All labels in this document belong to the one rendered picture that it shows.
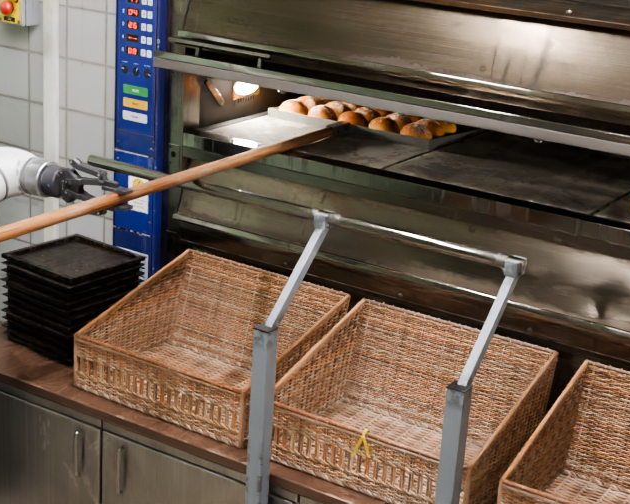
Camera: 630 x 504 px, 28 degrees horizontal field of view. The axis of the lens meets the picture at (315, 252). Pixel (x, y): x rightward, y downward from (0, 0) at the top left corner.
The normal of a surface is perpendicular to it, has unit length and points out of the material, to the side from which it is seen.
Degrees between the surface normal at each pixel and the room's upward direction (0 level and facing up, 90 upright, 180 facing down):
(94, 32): 90
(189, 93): 90
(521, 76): 70
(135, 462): 90
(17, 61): 90
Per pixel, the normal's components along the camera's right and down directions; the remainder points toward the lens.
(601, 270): -0.48, -0.11
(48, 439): -0.53, 0.23
